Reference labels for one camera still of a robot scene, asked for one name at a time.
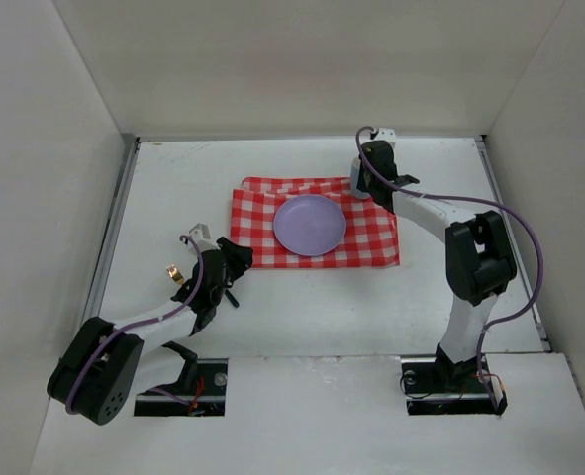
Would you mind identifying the purple plastic plate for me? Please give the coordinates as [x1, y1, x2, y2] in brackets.
[272, 194, 347, 257]

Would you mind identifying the red white checkered cloth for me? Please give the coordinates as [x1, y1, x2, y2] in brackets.
[230, 177, 400, 269]

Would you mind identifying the light blue mug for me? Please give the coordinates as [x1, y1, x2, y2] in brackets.
[349, 157, 370, 201]

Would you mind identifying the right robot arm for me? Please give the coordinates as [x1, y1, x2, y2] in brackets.
[355, 141, 517, 381]

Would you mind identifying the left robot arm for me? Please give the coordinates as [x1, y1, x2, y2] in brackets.
[47, 235, 253, 426]

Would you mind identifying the gold knife dark handle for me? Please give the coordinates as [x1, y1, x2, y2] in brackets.
[225, 289, 240, 308]

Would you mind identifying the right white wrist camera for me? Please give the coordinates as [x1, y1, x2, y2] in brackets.
[370, 128, 397, 146]

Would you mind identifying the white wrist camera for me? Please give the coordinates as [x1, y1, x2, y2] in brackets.
[188, 224, 219, 252]
[370, 128, 397, 146]

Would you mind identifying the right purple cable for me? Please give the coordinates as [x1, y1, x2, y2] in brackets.
[354, 125, 543, 412]

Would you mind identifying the purple cable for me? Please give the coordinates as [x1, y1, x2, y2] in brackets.
[65, 235, 205, 415]
[354, 125, 543, 412]

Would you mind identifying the gold fork dark handle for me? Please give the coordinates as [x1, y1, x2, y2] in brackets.
[166, 264, 185, 286]

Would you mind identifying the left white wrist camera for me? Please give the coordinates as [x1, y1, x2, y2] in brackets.
[188, 224, 219, 252]

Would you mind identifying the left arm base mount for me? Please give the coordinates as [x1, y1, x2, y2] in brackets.
[133, 341, 229, 418]

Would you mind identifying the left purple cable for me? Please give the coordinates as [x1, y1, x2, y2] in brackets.
[65, 235, 205, 415]

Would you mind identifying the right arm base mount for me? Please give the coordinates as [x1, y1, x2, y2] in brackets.
[399, 348, 508, 416]

